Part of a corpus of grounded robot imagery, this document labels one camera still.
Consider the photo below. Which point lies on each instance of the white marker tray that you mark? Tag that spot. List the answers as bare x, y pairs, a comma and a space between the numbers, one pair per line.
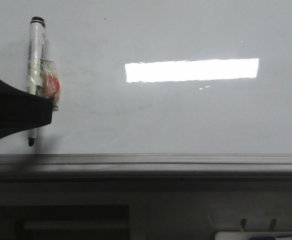
272, 233

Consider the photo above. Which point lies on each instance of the white whiteboard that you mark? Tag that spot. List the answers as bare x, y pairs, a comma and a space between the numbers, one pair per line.
156, 88

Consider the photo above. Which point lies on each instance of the black whiteboard marker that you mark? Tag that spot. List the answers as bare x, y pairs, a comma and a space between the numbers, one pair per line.
36, 55

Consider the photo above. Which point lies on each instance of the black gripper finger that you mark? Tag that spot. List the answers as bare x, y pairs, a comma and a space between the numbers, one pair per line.
21, 111

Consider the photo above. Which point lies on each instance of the red magnet taped to marker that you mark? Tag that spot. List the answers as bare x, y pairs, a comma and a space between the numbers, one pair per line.
51, 83

